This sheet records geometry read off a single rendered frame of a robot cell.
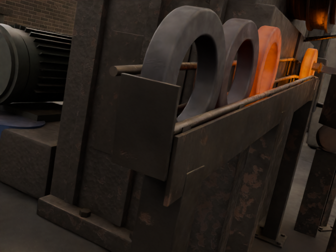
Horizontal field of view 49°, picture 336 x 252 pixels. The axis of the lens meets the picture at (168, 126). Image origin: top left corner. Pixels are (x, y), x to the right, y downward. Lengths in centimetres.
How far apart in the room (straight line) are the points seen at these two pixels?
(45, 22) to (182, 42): 828
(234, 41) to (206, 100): 11
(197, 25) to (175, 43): 5
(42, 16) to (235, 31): 809
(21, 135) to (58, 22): 737
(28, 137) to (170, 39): 128
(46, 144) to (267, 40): 106
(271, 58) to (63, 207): 93
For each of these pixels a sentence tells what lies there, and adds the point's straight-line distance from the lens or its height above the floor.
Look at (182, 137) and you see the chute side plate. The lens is 41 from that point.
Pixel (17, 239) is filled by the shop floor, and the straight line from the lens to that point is 138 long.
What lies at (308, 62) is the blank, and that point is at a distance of 147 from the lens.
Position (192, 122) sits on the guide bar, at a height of 61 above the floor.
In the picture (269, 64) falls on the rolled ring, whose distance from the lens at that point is 90.
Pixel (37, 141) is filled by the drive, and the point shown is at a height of 24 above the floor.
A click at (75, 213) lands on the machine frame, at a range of 141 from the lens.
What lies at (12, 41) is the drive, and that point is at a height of 62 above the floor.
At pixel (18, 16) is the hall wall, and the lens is 821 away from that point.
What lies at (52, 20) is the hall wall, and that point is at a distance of 882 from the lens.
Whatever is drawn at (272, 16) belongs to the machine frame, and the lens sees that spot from 110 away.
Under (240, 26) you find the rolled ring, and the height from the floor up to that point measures 75.
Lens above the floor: 68
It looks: 11 degrees down
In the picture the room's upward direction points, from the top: 11 degrees clockwise
